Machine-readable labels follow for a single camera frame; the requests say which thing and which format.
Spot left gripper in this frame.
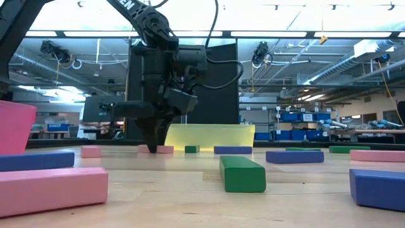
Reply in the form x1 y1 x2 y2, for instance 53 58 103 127
112 44 208 153

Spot pink wooden block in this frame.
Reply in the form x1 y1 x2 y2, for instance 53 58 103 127
137 144 175 155
80 145 102 158
349 149 405 163
0 167 109 219

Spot blue wooden block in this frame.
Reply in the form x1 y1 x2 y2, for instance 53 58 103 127
213 145 253 155
349 168 405 212
0 151 76 173
265 150 325 165

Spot yellow translucent plastic bin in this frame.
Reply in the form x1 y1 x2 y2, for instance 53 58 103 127
164 123 256 152

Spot black divider panel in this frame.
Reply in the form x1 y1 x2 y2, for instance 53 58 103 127
125 42 240 141

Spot metal storage shelf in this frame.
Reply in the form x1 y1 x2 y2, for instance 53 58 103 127
239 106 333 142

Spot red translucent plastic bin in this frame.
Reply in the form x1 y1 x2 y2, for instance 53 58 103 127
0 99 38 156

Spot wooden workbench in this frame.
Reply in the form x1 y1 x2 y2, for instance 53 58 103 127
330 128 405 136

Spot white ceiling unit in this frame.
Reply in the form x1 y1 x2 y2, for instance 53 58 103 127
353 39 395 58

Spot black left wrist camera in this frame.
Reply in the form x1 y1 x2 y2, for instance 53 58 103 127
163 87 199 115

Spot black hanging cable reel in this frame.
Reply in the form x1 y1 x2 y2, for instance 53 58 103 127
40 40 72 65
252 41 270 66

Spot silver ventilation duct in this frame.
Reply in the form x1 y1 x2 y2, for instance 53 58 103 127
12 52 105 93
303 52 405 87

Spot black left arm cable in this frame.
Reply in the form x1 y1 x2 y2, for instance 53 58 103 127
204 0 245 92

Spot yellow hanging cable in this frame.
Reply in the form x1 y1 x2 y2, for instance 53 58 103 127
376 60 405 126

